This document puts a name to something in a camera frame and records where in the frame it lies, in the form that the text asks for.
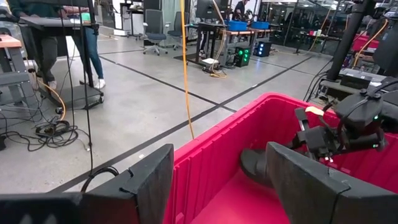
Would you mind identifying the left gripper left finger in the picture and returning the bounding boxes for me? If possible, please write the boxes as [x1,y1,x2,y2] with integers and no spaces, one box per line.
[81,143,175,224]

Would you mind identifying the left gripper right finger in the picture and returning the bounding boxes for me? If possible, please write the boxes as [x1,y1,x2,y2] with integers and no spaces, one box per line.
[265,141,398,224]

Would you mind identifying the black slide sandal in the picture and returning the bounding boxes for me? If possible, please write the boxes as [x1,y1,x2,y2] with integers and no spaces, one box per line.
[239,147,275,189]

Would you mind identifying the red plastic bin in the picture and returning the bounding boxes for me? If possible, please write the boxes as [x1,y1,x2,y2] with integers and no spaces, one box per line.
[163,91,398,224]

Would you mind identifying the blue plastic bin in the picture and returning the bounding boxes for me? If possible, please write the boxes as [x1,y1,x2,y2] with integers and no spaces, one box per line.
[250,21,271,30]
[228,19,249,32]

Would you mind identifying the yellow tape tag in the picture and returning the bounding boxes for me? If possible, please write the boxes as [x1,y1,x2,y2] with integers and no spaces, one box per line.
[305,106,325,117]

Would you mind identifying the black electronics box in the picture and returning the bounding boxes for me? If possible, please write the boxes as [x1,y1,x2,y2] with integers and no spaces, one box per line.
[340,73,373,90]

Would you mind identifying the black stand pole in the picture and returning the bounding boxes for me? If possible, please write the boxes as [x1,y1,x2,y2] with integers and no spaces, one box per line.
[325,0,376,82]

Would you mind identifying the computer tower blue lights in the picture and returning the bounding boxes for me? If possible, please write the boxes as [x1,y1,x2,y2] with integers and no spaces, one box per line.
[252,40,272,58]

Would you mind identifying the computer tower green lights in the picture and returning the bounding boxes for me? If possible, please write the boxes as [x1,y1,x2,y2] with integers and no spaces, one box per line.
[233,45,252,68]

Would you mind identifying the person in jeans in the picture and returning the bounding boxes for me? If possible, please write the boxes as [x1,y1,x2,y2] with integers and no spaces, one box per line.
[18,15,105,111]

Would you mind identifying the wooden top workbench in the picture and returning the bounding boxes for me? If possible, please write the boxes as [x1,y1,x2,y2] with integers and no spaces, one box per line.
[217,28,274,60]

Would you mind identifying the black desk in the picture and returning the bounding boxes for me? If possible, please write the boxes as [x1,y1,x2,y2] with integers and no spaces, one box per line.
[174,22,229,68]

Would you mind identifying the grey office chair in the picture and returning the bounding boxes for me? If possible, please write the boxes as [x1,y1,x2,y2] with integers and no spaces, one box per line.
[167,11,188,51]
[142,8,169,57]

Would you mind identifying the black monitor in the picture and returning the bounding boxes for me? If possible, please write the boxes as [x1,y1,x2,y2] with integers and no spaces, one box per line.
[195,0,218,19]

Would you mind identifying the coiled black cable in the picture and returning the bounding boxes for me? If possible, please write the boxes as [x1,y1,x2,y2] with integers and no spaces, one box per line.
[80,166,120,193]

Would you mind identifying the tangled black cable pile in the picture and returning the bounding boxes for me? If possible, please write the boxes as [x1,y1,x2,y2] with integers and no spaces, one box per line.
[0,111,91,153]

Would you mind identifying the long yellow cable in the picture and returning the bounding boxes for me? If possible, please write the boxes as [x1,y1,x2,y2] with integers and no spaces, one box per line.
[179,0,196,140]

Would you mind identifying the orange floor cable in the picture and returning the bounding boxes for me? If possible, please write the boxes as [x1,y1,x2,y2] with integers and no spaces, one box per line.
[39,80,67,122]

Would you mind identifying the yellow cable bundle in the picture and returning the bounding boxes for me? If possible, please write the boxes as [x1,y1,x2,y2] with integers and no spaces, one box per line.
[208,27,228,79]

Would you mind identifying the grey desk frame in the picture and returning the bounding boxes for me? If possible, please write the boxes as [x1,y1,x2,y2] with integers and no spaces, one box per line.
[0,34,40,108]

